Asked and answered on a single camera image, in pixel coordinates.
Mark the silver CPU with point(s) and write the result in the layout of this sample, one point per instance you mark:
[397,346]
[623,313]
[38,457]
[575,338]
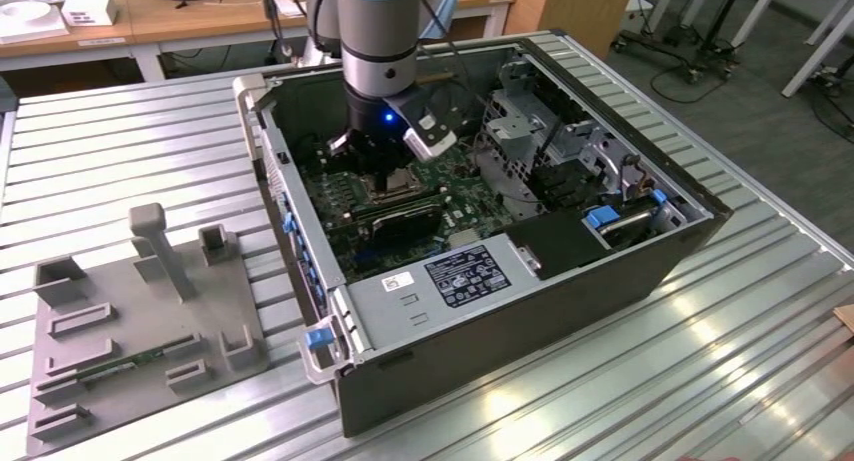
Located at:
[400,180]

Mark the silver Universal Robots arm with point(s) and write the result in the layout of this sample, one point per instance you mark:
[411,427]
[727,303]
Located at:
[376,41]

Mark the installed green RAM stick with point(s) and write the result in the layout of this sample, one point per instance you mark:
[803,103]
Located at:
[393,207]

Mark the green motherboard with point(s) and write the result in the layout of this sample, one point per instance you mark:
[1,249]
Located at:
[467,181]

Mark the black graphics card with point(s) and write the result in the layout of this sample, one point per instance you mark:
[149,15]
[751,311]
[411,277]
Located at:
[407,226]

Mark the silver perforated drive cage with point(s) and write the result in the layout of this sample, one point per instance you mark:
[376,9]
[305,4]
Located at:
[513,148]

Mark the blue rear panel tab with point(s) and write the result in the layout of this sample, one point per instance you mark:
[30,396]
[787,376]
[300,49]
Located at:
[288,225]

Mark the small silver heatsink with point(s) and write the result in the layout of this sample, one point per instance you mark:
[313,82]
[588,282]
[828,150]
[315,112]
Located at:
[464,238]

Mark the silver upper drive bay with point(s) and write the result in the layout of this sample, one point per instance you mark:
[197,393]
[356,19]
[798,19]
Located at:
[516,76]

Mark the silver power supply unit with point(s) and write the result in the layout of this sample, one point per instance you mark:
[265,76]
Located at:
[400,316]

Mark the wooden desk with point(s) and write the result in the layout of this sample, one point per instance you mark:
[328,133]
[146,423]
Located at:
[200,16]

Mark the blue case latch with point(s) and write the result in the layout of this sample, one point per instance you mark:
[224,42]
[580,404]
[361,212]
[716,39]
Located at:
[317,340]

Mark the wooden cabinet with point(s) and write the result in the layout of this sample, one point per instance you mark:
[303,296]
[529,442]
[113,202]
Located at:
[587,11]

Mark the small blue clip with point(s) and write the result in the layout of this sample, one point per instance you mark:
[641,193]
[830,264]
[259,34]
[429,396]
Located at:
[656,197]

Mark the open dark PC case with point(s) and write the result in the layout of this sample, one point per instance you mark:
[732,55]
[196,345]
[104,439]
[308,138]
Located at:
[500,361]

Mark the white labelled box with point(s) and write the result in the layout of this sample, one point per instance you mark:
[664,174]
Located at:
[89,8]

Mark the grey parts rack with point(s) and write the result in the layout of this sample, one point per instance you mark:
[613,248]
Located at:
[133,331]

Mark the white foam tray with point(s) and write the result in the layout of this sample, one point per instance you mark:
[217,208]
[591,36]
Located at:
[33,23]

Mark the black wheeled stand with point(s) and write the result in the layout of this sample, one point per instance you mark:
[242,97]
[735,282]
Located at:
[716,16]

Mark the white metal table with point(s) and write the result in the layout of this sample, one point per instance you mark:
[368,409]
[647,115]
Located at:
[818,56]

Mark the brown cardboard box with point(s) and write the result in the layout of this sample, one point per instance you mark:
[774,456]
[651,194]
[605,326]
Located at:
[846,321]

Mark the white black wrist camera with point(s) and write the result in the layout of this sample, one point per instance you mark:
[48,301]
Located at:
[427,131]

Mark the silver cage bracket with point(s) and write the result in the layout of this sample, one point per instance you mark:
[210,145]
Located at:
[509,127]

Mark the silver hinged metal bracket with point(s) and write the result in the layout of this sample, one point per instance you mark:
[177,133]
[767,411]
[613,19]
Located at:
[633,181]

